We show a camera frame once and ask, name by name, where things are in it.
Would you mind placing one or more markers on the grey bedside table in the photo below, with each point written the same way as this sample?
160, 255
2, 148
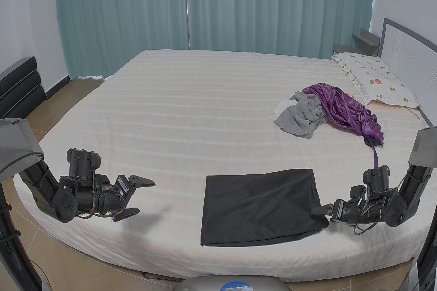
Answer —
365, 41

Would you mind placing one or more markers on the black chest of drawers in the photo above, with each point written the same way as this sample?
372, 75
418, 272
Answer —
18, 88

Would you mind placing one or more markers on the purple satin garment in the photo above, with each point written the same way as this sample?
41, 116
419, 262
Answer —
341, 109

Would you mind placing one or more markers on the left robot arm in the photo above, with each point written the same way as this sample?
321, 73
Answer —
17, 139

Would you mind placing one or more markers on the grey garment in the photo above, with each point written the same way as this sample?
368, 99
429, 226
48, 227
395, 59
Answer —
298, 121

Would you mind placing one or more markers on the white garment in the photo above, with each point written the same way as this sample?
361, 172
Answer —
282, 107

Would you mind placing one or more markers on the bed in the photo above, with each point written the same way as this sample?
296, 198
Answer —
187, 112

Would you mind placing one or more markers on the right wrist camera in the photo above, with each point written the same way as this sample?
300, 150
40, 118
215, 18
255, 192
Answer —
357, 193

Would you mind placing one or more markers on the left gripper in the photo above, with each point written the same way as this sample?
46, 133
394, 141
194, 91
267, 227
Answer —
111, 199

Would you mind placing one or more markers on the pink garment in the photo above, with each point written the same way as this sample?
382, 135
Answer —
351, 93

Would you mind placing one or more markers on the black T-shirt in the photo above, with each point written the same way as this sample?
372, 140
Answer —
259, 207

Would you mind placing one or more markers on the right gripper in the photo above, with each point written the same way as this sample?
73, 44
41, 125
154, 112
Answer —
348, 213

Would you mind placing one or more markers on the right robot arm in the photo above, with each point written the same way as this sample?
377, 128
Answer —
423, 149

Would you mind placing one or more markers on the white printed pillow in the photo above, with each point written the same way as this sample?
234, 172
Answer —
375, 78

